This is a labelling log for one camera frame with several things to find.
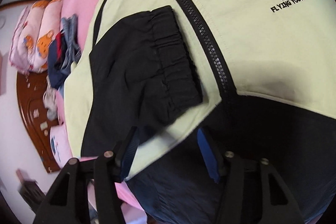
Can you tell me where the folded pink bear quilt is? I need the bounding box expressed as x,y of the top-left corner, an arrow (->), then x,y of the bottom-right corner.
9,0 -> 62,75

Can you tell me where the stack of folded dark clothes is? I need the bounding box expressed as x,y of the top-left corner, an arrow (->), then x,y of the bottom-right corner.
47,14 -> 81,90

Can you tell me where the green and black hooded jacket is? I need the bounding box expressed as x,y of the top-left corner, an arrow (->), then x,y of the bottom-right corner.
64,0 -> 335,223

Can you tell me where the wooden headboard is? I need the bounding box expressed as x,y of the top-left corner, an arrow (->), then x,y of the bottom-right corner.
16,72 -> 60,173

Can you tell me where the white cloth bundle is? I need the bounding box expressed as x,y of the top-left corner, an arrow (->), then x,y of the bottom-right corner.
43,76 -> 58,121

